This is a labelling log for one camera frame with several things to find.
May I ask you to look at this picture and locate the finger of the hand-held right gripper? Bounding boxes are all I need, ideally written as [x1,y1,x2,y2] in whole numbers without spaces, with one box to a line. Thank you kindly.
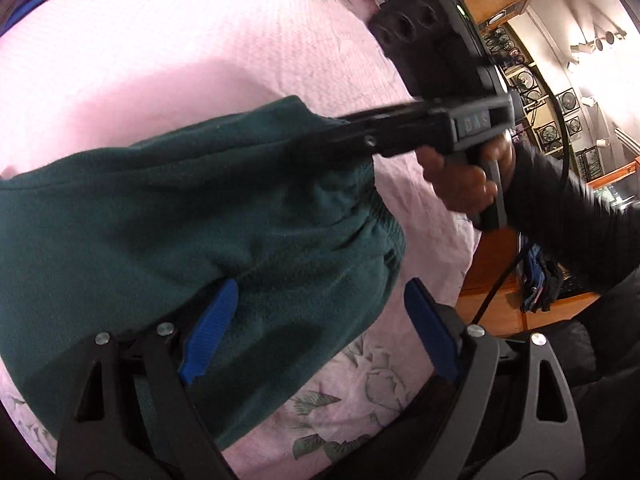
[312,100,455,162]

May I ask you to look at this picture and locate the person's right hand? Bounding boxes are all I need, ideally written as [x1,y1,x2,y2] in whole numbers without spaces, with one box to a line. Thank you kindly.
[417,137,518,220]

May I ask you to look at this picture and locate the wooden cabinet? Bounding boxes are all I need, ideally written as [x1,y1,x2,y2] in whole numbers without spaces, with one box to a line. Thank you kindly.
[456,227,601,338]

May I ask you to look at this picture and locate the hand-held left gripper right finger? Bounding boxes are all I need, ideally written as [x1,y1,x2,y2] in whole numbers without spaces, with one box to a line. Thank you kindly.
[403,277,585,480]

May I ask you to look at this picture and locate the person's dark clothing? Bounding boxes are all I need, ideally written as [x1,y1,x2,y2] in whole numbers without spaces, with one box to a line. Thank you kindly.
[320,270,640,480]

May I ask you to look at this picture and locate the hanging dark and blue clothes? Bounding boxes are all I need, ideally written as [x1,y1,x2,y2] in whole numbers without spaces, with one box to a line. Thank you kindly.
[520,242,568,314]

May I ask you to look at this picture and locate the pink floral bedsheet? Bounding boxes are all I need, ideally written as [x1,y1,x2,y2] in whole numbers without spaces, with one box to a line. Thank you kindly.
[0,0,481,480]

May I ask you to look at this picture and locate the dark green pants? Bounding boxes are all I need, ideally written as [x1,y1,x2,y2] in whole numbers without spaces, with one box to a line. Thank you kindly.
[0,95,407,451]

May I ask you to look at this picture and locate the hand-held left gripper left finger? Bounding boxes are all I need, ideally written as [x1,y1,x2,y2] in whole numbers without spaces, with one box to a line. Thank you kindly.
[55,279,240,480]

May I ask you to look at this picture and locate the row of framed wall plates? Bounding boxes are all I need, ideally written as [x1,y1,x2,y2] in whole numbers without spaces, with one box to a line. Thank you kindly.
[480,22,640,183]

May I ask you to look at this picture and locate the wall spotlights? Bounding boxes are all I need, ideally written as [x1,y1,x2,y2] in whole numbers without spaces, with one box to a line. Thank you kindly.
[567,25,630,67]

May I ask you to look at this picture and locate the person's right forearm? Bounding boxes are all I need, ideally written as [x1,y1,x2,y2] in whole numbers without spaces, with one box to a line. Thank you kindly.
[504,142,640,291]

